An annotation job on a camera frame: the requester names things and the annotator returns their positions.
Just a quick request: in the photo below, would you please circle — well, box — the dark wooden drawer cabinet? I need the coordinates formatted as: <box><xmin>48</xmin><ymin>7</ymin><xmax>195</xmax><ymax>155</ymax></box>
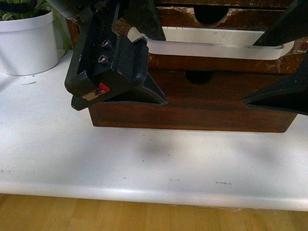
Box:
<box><xmin>61</xmin><ymin>0</ymin><xmax>308</xmax><ymax>132</ymax></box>

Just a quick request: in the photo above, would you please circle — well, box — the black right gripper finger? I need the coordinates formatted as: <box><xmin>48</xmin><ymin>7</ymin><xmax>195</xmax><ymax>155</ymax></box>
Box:
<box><xmin>242</xmin><ymin>53</ymin><xmax>308</xmax><ymax>114</ymax></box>

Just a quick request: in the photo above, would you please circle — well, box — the green striped spider plant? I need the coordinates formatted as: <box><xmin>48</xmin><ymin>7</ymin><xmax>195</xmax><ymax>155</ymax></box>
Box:
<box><xmin>0</xmin><ymin>0</ymin><xmax>71</xmax><ymax>57</ymax></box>

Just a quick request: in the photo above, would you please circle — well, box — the wooden drawer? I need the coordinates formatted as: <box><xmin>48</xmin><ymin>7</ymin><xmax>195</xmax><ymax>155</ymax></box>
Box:
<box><xmin>89</xmin><ymin>71</ymin><xmax>296</xmax><ymax>133</ymax></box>
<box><xmin>149</xmin><ymin>5</ymin><xmax>308</xmax><ymax>75</ymax></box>

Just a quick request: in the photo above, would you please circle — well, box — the white drawer handle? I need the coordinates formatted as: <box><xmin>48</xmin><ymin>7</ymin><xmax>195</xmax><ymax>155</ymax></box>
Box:
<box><xmin>128</xmin><ymin>26</ymin><xmax>294</xmax><ymax>60</ymax></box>

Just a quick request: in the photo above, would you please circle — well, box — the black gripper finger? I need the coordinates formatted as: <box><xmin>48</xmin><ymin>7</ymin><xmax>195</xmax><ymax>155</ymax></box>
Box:
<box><xmin>254</xmin><ymin>0</ymin><xmax>308</xmax><ymax>46</ymax></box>

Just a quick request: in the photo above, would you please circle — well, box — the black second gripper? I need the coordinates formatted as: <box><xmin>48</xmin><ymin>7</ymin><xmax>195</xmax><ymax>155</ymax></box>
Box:
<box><xmin>64</xmin><ymin>0</ymin><xmax>167</xmax><ymax>111</ymax></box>

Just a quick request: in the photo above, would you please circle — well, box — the white plant pot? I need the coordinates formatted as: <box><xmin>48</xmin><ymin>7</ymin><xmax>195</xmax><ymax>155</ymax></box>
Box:
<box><xmin>0</xmin><ymin>11</ymin><xmax>59</xmax><ymax>76</ymax></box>

